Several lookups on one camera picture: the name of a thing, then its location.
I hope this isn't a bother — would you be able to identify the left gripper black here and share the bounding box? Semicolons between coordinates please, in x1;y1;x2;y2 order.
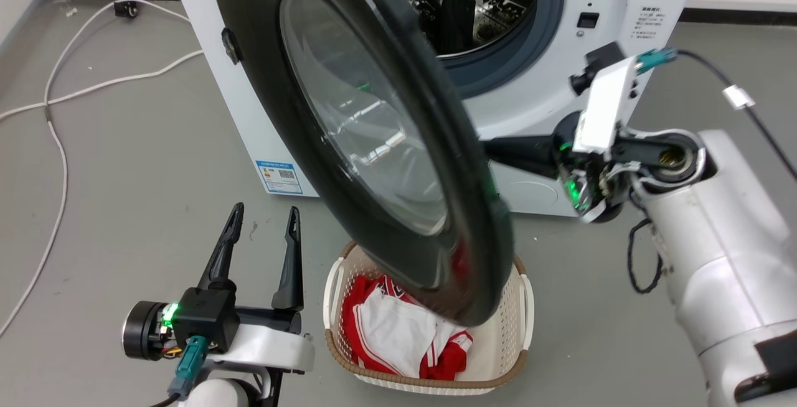
122;202;304;360

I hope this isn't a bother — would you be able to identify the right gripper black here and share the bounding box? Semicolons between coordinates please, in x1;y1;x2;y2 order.
482;111;630;225

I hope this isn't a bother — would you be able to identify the black round glass washer door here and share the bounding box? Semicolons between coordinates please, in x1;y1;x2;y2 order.
209;0;514;327

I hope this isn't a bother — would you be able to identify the grey rubber door seal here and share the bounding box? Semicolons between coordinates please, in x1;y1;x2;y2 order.
436;0;566;100

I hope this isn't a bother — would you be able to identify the white front-load washing machine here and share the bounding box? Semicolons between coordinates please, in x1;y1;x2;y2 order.
165;0;707;218

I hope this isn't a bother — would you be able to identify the blue white energy sticker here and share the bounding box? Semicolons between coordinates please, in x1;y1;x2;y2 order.
255;159;304;195

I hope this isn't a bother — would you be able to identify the stainless steel washer drum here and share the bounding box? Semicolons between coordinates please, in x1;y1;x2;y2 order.
374;0;539;59

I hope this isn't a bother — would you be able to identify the red and white jersey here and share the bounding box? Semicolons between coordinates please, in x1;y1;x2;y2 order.
341;273;474;381

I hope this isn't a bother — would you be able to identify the cream plastic laundry basket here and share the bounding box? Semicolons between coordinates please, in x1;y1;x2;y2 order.
323;240;535;395

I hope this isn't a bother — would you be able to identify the white left camera bracket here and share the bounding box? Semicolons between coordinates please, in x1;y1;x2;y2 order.
215;324;316;375

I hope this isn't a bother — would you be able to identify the white camera bracket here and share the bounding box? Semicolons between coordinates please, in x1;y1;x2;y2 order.
215;324;316;375
572;55;639;154

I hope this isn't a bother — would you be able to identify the white right camera bracket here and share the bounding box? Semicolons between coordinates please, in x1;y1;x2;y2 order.
572;55;639;154

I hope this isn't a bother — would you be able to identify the teal left camera connector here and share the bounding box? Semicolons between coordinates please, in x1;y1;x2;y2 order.
167;335;210;400

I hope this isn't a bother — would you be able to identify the teal camera connector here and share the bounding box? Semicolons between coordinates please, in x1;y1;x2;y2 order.
635;47;679;75
167;335;210;400

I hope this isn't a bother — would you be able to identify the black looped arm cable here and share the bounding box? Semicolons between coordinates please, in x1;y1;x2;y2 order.
626;218;665;295

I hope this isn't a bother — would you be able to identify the teal right camera connector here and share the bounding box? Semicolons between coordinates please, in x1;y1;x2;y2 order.
635;47;679;75

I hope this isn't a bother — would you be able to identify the long white floor cable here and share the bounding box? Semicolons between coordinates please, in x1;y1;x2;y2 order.
0;0;191;339

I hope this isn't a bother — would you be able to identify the white cable tag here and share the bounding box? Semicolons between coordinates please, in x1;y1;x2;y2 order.
722;85;757;111

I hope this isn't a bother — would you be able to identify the white floor hose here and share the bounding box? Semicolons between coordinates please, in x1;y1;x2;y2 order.
0;50;205;123

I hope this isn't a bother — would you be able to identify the black right camera cable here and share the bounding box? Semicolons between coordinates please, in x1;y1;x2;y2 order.
676;50;797;181

